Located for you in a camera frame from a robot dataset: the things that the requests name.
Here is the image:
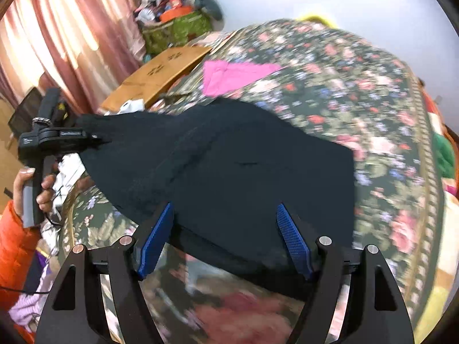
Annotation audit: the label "black pants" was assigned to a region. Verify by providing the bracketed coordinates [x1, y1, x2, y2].
[77, 99, 355, 300]

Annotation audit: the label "orange left sleeve forearm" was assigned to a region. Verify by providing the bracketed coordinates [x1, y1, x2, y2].
[0, 200, 40, 311]

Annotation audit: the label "person left hand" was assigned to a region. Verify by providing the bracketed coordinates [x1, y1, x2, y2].
[12, 164, 60, 214]

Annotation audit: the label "pink striped curtain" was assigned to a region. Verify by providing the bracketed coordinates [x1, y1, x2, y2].
[1, 0, 145, 114]

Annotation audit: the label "wooden lap desk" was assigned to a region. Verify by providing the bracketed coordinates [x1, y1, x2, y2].
[100, 46, 211, 112]

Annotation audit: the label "green fabric storage bin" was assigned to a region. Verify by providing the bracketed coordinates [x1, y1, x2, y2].
[142, 11, 212, 56]

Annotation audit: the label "yellow plush blanket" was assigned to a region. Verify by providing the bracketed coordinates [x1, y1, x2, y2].
[411, 78, 459, 344]

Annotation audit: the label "orange box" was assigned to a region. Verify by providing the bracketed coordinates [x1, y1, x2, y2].
[160, 5, 194, 23]

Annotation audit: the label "floral bedspread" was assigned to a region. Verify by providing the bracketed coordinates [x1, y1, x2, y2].
[59, 19, 446, 343]

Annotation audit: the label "pink folded garment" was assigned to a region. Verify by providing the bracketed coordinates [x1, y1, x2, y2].
[202, 60, 282, 97]

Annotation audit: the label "yellow foam bumper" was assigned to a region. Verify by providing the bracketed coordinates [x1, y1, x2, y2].
[299, 15, 335, 29]

